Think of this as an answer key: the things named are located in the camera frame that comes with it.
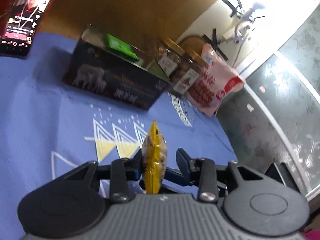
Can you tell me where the yellow peanut snack bag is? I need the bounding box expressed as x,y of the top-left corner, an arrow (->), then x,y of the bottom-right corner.
142,120 -> 168,194

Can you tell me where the green biscuit packet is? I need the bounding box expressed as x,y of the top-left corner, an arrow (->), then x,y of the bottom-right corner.
104,33 -> 139,61

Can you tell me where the frosted glass door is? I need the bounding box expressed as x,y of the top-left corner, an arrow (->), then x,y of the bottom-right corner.
217,9 -> 319,195

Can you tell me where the blue printed tablecloth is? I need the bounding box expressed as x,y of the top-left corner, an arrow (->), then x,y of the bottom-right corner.
1,33 -> 236,239

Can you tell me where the pink fried dough bag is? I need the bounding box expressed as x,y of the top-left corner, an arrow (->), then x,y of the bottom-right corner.
186,43 -> 246,117

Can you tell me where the black tin box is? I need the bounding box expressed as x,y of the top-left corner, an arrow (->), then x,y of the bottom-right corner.
63,24 -> 171,109

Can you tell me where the pecan jar gold lid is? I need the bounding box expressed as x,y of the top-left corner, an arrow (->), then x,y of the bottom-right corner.
171,52 -> 206,98

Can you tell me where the round wooden board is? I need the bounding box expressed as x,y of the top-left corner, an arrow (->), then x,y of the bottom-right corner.
178,35 -> 215,58

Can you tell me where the cashew jar gold lid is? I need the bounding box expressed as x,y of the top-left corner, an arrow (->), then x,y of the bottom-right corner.
150,36 -> 186,81

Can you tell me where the white power strip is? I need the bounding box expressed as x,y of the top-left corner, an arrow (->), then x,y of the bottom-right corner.
222,0 -> 265,44

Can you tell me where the wooden board backdrop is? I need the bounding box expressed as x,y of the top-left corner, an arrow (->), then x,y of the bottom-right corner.
40,0 -> 217,49

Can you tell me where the smartphone showing video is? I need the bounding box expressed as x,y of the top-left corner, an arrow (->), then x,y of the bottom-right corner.
1,0 -> 51,59

